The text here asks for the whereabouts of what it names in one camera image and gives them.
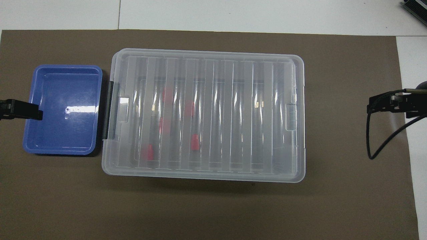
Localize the dark grey ribbed device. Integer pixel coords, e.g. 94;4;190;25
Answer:
400;0;427;22

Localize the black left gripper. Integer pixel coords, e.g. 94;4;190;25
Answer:
0;99;43;121

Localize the black box latch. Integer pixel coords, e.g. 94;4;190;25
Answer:
102;80;120;140

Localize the clear ribbed box lid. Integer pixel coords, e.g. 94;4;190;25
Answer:
101;48;306;184

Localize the clear plastic storage box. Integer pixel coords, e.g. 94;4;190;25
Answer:
102;48;306;183

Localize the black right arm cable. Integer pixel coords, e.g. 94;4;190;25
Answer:
366;88;427;160

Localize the blue plastic tray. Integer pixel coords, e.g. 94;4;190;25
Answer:
23;64;103;156

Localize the brown table mat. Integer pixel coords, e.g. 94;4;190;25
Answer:
0;29;420;240

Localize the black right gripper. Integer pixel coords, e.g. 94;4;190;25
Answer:
367;93;427;118

